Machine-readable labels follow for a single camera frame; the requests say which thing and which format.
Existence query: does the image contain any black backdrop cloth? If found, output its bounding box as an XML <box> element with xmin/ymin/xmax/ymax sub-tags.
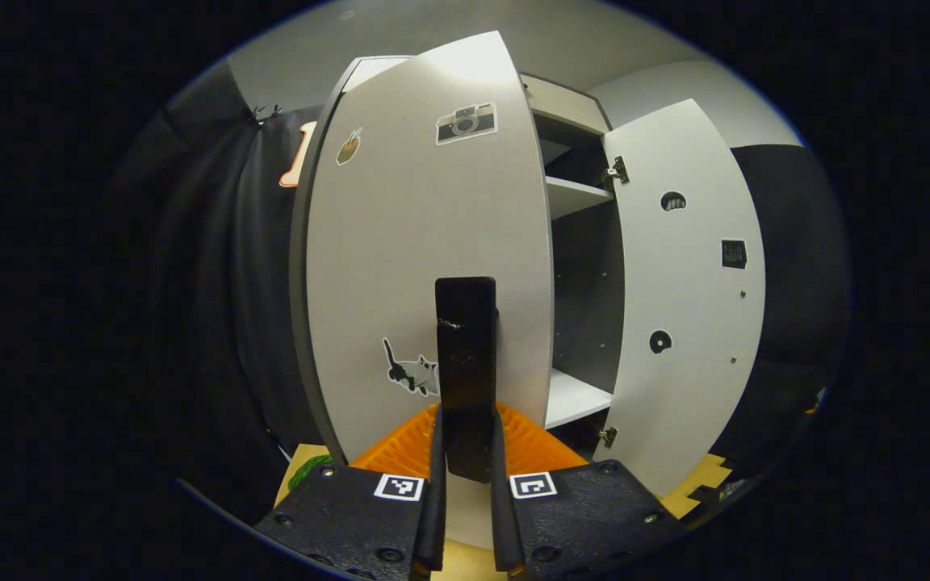
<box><xmin>110</xmin><ymin>61</ymin><xmax>849</xmax><ymax>517</ymax></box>

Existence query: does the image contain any double-door shoe cabinet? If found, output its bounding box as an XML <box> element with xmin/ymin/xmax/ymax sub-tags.
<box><xmin>287</xmin><ymin>55</ymin><xmax>619</xmax><ymax>465</ymax></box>

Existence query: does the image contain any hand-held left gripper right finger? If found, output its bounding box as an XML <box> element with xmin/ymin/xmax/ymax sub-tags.
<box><xmin>489</xmin><ymin>402</ymin><xmax>685</xmax><ymax>581</ymax></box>

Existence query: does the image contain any green striped object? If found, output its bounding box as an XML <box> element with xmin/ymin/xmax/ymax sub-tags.
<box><xmin>287</xmin><ymin>454</ymin><xmax>335</xmax><ymax>493</ymax></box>

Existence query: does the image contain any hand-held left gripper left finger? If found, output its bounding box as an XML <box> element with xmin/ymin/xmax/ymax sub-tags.
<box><xmin>253</xmin><ymin>403</ymin><xmax>448</xmax><ymax>581</ymax></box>

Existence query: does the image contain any cabinet door with camera sticker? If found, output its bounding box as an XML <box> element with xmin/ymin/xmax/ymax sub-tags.
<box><xmin>304</xmin><ymin>31</ymin><xmax>556</xmax><ymax>551</ymax></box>

